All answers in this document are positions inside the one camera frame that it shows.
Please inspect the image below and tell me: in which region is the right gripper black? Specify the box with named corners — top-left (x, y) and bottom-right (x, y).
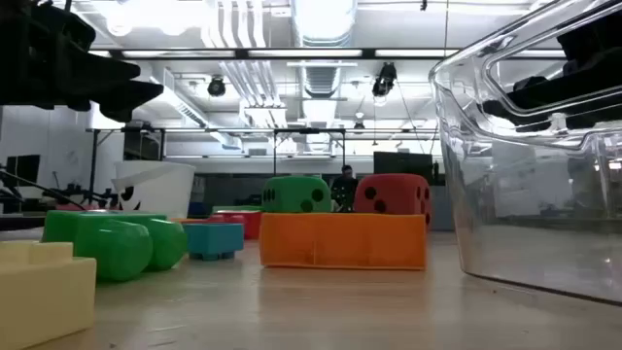
top-left (482, 18), bottom-right (622, 133)

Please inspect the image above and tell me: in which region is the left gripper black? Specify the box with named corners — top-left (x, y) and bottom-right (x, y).
top-left (0, 0), bottom-right (165, 123)

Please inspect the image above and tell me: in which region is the clear plastic bin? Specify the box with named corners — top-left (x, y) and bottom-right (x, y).
top-left (429, 0), bottom-right (622, 307)

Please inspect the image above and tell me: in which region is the long green toy brick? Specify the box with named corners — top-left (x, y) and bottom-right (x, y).
top-left (211, 205), bottom-right (264, 214)

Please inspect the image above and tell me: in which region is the small blue toy brick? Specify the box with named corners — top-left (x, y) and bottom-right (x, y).
top-left (183, 222), bottom-right (246, 263)

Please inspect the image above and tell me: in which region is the small dark red toy brick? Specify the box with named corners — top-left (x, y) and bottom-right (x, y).
top-left (213, 209), bottom-right (264, 241)

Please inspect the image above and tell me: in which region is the small pale yellow toy brick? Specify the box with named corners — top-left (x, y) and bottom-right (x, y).
top-left (0, 239), bottom-right (98, 350)

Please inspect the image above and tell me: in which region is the orange wedge toy block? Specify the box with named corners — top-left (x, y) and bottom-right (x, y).
top-left (259, 212), bottom-right (429, 271)

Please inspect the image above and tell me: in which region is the black ceiling spotlight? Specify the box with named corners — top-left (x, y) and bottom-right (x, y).
top-left (206, 76), bottom-right (227, 98)
top-left (371, 61), bottom-right (398, 98)

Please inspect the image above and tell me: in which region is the white plastic cup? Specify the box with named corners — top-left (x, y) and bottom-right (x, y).
top-left (111, 159), bottom-right (197, 221)

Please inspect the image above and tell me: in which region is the black overhead beam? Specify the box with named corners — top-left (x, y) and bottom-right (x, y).
top-left (89, 47), bottom-right (568, 60)

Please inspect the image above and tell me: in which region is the black monitor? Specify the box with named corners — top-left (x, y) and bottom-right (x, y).
top-left (3, 154), bottom-right (42, 187)

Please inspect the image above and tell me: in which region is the large black screen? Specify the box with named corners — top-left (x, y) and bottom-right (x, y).
top-left (372, 151), bottom-right (434, 182)

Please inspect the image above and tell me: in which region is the red foam die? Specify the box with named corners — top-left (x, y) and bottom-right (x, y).
top-left (353, 172), bottom-right (433, 230)

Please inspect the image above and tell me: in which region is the green foam die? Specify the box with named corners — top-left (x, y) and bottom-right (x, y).
top-left (261, 175), bottom-right (333, 215)

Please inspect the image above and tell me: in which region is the person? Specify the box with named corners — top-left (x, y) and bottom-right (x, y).
top-left (329, 164), bottom-right (361, 213)

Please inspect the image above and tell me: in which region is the black aluminium frame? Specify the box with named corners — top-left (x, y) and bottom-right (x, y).
top-left (0, 212), bottom-right (48, 231)

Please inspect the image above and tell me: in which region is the silver ventilation duct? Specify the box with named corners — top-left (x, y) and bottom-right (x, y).
top-left (291, 0), bottom-right (359, 98)

